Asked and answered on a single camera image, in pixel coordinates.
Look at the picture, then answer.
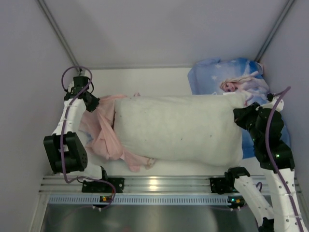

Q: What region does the aluminium frame post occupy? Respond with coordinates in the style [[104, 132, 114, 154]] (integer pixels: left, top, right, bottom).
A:
[[254, 0, 297, 62], [35, 0, 80, 66]]

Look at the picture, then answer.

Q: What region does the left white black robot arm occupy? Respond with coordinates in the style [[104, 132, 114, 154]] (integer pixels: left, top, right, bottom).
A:
[[43, 76, 108, 184]]

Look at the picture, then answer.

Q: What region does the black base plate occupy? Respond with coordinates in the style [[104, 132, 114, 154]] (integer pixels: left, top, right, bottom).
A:
[[210, 177, 237, 195], [82, 177, 125, 193]]

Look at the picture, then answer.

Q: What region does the right aluminium frame post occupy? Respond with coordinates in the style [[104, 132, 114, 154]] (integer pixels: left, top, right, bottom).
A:
[[254, 0, 297, 62]]

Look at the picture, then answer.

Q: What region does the pink pillowcase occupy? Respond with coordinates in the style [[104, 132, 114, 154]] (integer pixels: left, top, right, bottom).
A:
[[79, 94, 156, 172]]

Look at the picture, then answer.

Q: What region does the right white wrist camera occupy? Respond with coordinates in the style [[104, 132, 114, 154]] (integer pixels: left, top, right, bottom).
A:
[[266, 93, 284, 112]]

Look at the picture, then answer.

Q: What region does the white pillow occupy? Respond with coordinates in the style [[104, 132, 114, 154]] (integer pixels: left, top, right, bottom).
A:
[[113, 94, 245, 167]]

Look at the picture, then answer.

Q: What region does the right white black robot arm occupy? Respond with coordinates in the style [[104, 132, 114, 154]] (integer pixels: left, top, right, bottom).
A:
[[225, 102, 308, 232]]

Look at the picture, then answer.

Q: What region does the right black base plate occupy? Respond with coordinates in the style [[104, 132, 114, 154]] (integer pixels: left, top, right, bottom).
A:
[[210, 177, 237, 195]]

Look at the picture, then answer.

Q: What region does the slotted grey cable duct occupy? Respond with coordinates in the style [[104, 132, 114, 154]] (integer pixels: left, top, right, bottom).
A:
[[48, 194, 241, 205]]

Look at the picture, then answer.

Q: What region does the aluminium mounting rail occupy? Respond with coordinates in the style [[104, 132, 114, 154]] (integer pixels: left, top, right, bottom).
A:
[[39, 175, 302, 195]]

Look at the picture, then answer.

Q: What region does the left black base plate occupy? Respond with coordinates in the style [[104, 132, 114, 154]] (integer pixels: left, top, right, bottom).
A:
[[82, 177, 125, 193]]

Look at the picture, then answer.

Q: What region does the blue Elsa pillow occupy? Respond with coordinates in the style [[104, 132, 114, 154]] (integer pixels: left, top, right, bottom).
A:
[[187, 57, 291, 160]]

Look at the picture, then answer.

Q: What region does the left aluminium frame post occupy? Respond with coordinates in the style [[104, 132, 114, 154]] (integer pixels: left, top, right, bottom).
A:
[[35, 0, 80, 66]]

